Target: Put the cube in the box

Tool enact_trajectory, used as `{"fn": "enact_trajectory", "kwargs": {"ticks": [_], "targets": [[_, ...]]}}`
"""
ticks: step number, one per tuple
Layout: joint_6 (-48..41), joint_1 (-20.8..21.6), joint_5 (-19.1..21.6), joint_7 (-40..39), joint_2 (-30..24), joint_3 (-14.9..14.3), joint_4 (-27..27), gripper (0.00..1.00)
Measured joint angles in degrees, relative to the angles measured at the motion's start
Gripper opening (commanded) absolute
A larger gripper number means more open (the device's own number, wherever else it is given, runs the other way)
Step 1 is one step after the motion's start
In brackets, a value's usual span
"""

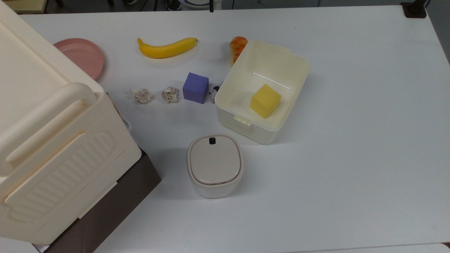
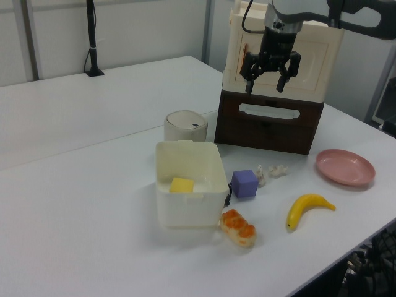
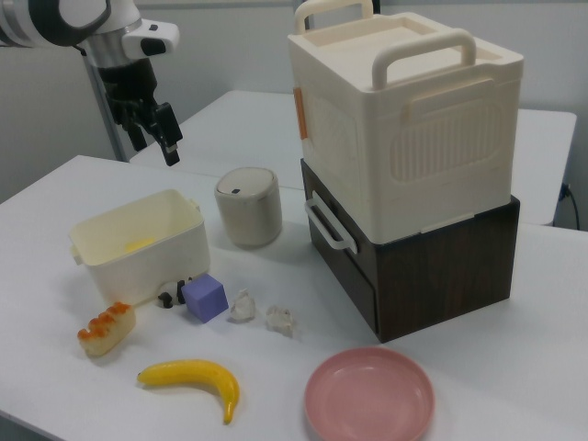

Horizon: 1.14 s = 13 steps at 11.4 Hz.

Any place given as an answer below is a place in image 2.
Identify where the orange glazed toy bread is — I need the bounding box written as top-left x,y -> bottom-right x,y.
219,209 -> 257,248

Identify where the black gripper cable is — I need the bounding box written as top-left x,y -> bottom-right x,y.
241,0 -> 267,35

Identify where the flat white popcorn piece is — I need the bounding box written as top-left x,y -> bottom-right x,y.
267,165 -> 289,178

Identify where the black pole stand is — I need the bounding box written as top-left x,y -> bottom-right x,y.
84,0 -> 105,77

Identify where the cream toy cabinet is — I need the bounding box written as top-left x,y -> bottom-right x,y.
222,0 -> 345,105

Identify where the white plastic box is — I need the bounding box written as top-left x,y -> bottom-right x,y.
155,140 -> 230,230

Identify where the brown wooden drawer box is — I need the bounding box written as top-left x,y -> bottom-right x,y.
213,88 -> 325,156

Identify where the small black clip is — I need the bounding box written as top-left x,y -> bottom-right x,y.
223,182 -> 234,207

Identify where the grey metal frame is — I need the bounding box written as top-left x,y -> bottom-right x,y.
364,40 -> 396,139

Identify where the purple cube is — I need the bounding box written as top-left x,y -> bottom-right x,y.
231,169 -> 259,199

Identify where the yellow toy banana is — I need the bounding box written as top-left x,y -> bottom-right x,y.
286,193 -> 337,231

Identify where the yellow cube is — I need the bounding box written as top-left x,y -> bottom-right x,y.
169,177 -> 195,194

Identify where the pink plate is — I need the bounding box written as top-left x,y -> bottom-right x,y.
315,148 -> 376,187

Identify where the black wire clutter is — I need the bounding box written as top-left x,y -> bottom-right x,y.
338,227 -> 396,297

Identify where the cream round lidded bin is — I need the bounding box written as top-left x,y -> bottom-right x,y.
163,110 -> 209,142

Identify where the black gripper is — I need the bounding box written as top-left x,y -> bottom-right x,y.
239,26 -> 302,94

